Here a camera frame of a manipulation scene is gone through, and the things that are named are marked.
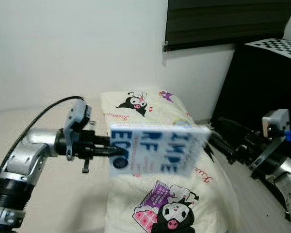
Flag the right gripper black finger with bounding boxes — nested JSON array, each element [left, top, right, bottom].
[[211, 116, 253, 139], [210, 132, 241, 158]]

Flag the white book with blue letters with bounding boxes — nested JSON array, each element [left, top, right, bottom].
[[109, 124, 211, 178]]

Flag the cream cartoon print blanket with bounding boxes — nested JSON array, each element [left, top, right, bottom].
[[99, 87, 243, 233]]

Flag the black cabinet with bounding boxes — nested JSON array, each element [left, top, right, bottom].
[[210, 41, 291, 161]]

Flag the black white checkerboard sheet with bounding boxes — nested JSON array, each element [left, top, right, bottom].
[[245, 38, 291, 63]]

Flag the dark window blind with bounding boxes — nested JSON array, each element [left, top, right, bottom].
[[163, 0, 291, 51]]

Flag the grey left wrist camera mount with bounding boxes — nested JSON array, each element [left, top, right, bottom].
[[63, 99, 93, 161]]

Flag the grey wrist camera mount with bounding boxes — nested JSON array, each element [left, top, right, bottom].
[[250, 109, 291, 170], [63, 99, 93, 161]]

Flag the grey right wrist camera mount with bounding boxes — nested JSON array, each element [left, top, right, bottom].
[[250, 109, 291, 170]]

